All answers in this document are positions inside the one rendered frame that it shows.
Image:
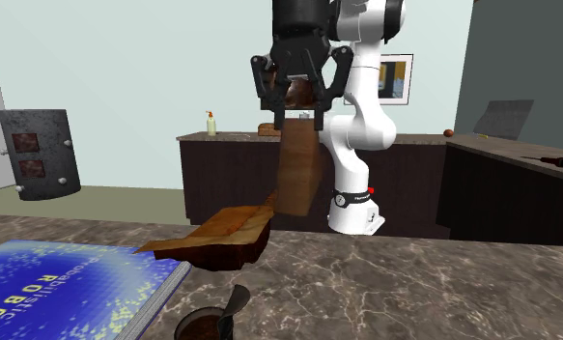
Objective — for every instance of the dark brown kitchen counter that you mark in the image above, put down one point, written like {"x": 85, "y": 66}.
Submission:
{"x": 229, "y": 179}

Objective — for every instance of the blue book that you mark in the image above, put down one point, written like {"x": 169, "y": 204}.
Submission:
{"x": 59, "y": 287}

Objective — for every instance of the grey metal cabinet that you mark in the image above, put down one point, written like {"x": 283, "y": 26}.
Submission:
{"x": 45, "y": 155}

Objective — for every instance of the white framed wall picture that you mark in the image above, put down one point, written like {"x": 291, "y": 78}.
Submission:
{"x": 396, "y": 77}

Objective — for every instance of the brown wooden scoop-shaped thing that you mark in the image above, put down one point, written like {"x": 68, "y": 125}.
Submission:
{"x": 299, "y": 165}

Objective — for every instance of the dark brown cup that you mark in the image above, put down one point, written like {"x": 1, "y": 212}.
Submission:
{"x": 198, "y": 327}

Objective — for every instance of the black kitchen counter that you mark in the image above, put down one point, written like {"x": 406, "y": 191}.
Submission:
{"x": 507, "y": 202}

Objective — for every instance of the grey spoon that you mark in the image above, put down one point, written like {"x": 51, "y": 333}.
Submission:
{"x": 236, "y": 301}

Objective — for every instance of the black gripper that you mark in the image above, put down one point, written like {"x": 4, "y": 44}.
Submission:
{"x": 300, "y": 28}

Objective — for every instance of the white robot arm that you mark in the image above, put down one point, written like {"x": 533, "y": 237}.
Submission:
{"x": 357, "y": 141}

